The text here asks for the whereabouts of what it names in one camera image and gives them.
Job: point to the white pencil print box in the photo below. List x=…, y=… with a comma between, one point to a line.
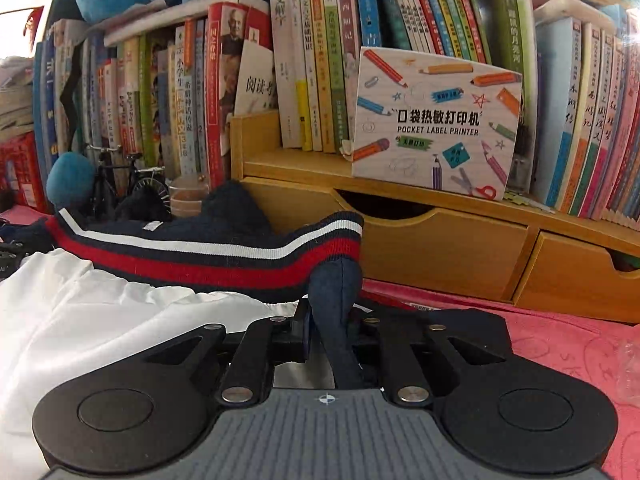
x=430, y=120

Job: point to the pink rabbit print blanket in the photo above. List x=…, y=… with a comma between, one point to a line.
x=550, y=360

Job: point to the stack of papers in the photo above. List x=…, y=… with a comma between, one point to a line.
x=15, y=100

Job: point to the clear plastic wrap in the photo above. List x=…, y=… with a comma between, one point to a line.
x=630, y=370

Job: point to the wooden desk organizer with drawers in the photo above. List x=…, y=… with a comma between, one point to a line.
x=450, y=255

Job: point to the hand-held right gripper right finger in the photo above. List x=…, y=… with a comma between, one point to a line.
x=370, y=327

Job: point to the blue plush ball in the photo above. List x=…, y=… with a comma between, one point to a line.
x=70, y=182

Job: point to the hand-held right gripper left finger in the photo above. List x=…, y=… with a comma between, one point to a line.
x=295, y=322

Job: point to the row of thin series books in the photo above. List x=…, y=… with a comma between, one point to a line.
x=575, y=110

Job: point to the navy and white jacket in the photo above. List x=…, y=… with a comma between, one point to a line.
x=100, y=310

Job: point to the black model bicycle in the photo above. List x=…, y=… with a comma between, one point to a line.
x=142, y=185

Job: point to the clear plastic jar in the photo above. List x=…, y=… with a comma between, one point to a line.
x=189, y=197

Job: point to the red plastic crate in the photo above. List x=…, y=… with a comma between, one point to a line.
x=20, y=175

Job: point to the row of mixed upright books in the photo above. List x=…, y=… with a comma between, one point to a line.
x=190, y=100

